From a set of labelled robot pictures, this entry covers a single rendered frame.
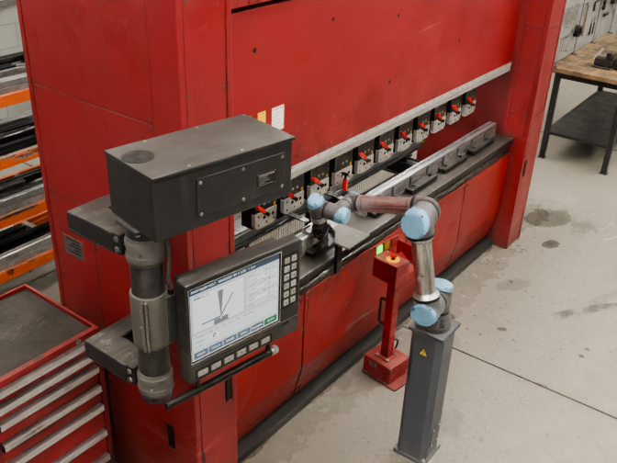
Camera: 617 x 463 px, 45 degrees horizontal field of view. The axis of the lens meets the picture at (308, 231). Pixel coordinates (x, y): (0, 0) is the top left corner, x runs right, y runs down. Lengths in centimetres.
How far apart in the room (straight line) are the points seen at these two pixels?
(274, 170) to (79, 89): 93
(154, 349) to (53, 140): 110
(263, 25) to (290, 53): 22
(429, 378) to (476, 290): 178
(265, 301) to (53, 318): 109
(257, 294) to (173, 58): 78
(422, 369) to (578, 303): 203
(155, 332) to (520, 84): 365
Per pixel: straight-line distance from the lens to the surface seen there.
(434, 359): 346
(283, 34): 310
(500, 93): 542
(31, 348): 302
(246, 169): 213
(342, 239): 360
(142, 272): 219
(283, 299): 243
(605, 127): 786
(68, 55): 284
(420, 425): 373
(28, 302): 329
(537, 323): 502
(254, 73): 300
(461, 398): 430
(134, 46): 254
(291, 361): 376
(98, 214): 233
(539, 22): 523
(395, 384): 429
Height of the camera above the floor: 275
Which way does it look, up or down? 29 degrees down
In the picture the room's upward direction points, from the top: 2 degrees clockwise
